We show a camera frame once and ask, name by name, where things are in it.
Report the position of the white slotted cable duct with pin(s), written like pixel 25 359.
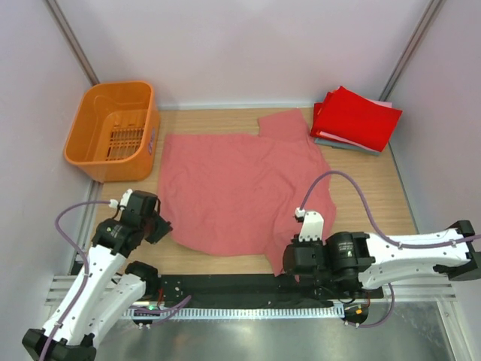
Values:
pixel 187 314

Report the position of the orange plastic basket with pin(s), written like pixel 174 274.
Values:
pixel 115 131

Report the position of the corner metal post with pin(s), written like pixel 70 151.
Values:
pixel 71 40
pixel 425 22

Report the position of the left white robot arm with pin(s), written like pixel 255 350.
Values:
pixel 106 286

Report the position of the grey folded t shirt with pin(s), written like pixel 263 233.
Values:
pixel 345 146

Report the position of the right corner metal post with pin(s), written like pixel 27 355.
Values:
pixel 425 22

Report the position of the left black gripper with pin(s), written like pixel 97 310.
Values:
pixel 163 229

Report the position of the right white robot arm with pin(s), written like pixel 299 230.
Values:
pixel 350 263

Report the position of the left corner metal post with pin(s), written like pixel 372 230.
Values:
pixel 71 40

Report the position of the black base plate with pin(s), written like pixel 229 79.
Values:
pixel 253 290

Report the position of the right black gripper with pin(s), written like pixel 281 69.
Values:
pixel 295 239

